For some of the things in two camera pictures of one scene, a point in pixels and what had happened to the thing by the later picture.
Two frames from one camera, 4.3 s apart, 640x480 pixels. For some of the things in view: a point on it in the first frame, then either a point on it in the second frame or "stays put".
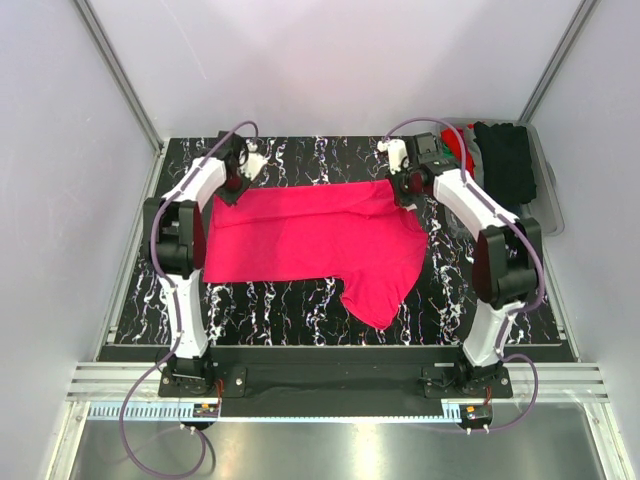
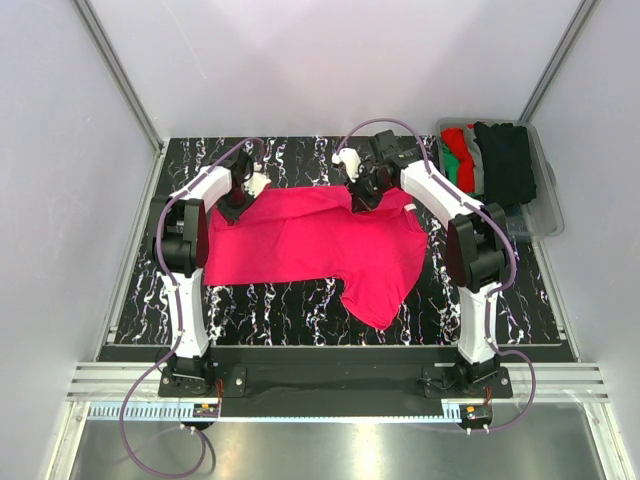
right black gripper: [408, 200] to [359, 202]
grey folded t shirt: [479, 168] stays put
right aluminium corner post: [570, 37] stays put
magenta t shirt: [361, 234] stays put
